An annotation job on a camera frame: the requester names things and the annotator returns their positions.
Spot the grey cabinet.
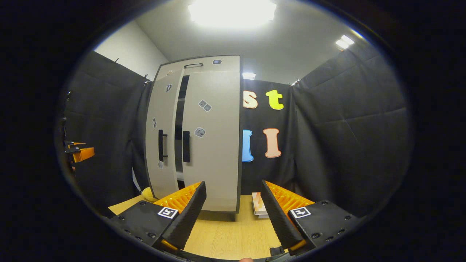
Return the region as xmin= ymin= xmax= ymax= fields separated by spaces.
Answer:
xmin=144 ymin=55 xmax=244 ymax=222

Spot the black backdrop cloth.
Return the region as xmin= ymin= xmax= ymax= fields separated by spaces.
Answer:
xmin=55 ymin=47 xmax=414 ymax=219

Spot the large ceiling light panel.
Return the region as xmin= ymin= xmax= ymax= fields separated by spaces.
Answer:
xmin=187 ymin=0 xmax=277 ymax=29

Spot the black door handle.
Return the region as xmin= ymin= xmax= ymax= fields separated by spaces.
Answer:
xmin=158 ymin=129 xmax=168 ymax=162
xmin=182 ymin=131 xmax=191 ymax=163

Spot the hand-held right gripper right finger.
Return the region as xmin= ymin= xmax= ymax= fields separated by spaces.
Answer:
xmin=261 ymin=179 xmax=364 ymax=255

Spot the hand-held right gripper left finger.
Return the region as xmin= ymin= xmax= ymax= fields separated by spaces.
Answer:
xmin=109 ymin=181 xmax=207 ymax=253

